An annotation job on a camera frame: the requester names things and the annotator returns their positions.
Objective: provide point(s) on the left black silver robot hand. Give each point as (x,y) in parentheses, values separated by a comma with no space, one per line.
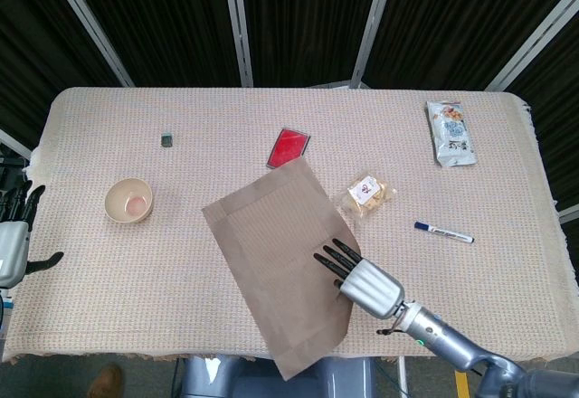
(11,249)

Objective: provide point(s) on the white table leg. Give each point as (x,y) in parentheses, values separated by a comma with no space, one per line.
(402,380)

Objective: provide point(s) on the white snack bag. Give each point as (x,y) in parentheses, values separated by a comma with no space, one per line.
(452,135)

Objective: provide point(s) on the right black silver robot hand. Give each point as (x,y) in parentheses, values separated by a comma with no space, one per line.
(371,287)

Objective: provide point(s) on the red ink pad case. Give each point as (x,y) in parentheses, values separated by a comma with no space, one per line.
(287,147)

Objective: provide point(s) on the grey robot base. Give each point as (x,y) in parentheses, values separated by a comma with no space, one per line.
(217,380)

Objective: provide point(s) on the clear cookie packet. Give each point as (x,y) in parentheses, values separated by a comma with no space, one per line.
(364,194)

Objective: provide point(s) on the brown woven placemat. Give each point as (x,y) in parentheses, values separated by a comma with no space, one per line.
(271,244)

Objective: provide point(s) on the small green block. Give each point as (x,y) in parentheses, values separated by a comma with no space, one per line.
(167,139)

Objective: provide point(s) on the beige bowl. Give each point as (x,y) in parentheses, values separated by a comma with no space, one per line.
(120,199)

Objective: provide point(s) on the white partition post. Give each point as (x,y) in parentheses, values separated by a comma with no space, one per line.
(238,27)
(91,27)
(534,47)
(374,27)
(571,213)
(13,142)

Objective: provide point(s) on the black curtain panel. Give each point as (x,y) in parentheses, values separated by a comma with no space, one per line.
(27,31)
(452,18)
(561,99)
(158,18)
(307,18)

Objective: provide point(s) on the blue white marker pen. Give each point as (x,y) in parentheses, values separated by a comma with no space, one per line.
(443,233)

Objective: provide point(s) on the beige woven tablecloth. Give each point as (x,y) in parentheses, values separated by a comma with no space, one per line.
(113,280)

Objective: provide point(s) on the brown shoe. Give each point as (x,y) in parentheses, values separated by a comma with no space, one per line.
(106,382)

